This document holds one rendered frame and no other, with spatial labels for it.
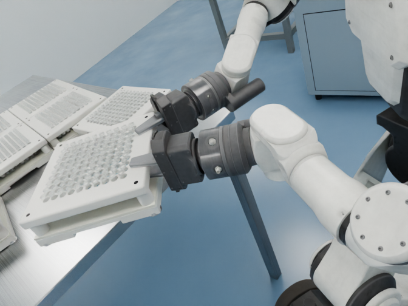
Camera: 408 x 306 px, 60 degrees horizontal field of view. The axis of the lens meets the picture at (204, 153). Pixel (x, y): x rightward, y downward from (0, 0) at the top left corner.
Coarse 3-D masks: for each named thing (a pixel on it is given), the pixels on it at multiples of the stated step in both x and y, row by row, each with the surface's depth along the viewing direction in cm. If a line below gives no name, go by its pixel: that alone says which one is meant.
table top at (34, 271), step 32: (0, 96) 192; (32, 192) 105; (128, 224) 84; (0, 256) 87; (32, 256) 83; (64, 256) 80; (96, 256) 80; (0, 288) 79; (32, 288) 75; (64, 288) 76
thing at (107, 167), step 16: (80, 144) 75; (96, 144) 73; (112, 144) 70; (64, 160) 72; (80, 160) 70; (96, 160) 68; (112, 160) 67; (64, 176) 69; (80, 176) 66; (96, 176) 64
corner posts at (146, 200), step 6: (156, 126) 78; (150, 192) 61; (138, 198) 60; (144, 198) 60; (150, 198) 61; (144, 204) 61; (30, 228) 64; (36, 228) 64; (42, 228) 64; (48, 228) 66; (36, 234) 65; (42, 234) 65
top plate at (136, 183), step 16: (112, 128) 78; (64, 144) 80; (144, 144) 68; (48, 176) 71; (128, 176) 62; (144, 176) 61; (80, 192) 63; (96, 192) 61; (112, 192) 60; (128, 192) 59; (144, 192) 59; (32, 208) 64; (48, 208) 63; (64, 208) 61; (80, 208) 61; (96, 208) 61; (32, 224) 63
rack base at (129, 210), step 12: (156, 180) 66; (156, 192) 64; (120, 204) 64; (132, 204) 63; (156, 204) 62; (72, 216) 66; (84, 216) 65; (96, 216) 64; (108, 216) 63; (120, 216) 62; (132, 216) 63; (144, 216) 63; (60, 228) 65; (72, 228) 64; (84, 228) 64; (36, 240) 65; (48, 240) 65; (60, 240) 66
